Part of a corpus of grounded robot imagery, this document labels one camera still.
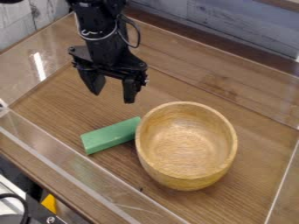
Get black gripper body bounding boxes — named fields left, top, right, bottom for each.
left=68, top=36, right=148, bottom=86

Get yellow black device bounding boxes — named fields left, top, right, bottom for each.
left=22, top=193, right=74, bottom=224

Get brown wooden bowl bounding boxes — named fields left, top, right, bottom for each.
left=134, top=101, right=239, bottom=192

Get green rectangular block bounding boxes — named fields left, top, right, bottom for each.
left=80, top=116, right=141, bottom=155

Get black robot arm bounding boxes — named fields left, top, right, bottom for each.
left=65, top=0, right=148, bottom=103

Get black cable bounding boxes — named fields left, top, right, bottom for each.
left=0, top=193, right=30, bottom=224

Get clear acrylic enclosure walls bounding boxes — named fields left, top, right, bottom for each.
left=0, top=11, right=299, bottom=224

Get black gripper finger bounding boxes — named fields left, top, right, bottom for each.
left=78, top=70, right=106, bottom=95
left=122, top=79, right=141, bottom=103

